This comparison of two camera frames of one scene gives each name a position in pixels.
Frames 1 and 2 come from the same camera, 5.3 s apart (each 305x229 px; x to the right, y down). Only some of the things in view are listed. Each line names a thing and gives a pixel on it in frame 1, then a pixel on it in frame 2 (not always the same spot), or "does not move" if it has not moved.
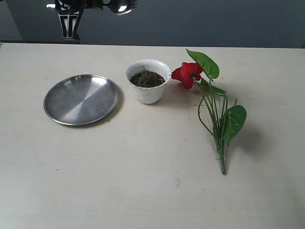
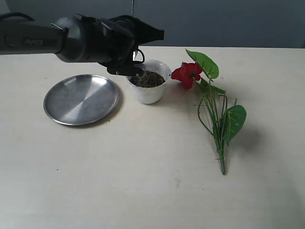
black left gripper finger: x=69 y=12 to x=119 y=38
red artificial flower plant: x=223 y=123 does not move
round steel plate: x=81 y=99 does not move
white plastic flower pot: x=148 y=78 does not move
